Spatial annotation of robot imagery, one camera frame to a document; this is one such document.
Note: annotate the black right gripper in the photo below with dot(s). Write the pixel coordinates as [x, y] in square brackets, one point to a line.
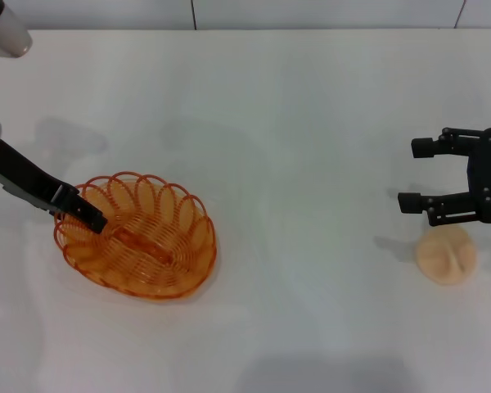
[489, 180]

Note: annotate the beige steamed bun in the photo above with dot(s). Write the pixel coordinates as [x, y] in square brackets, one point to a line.
[446, 258]

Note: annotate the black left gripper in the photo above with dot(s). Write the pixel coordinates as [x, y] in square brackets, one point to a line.
[20, 174]

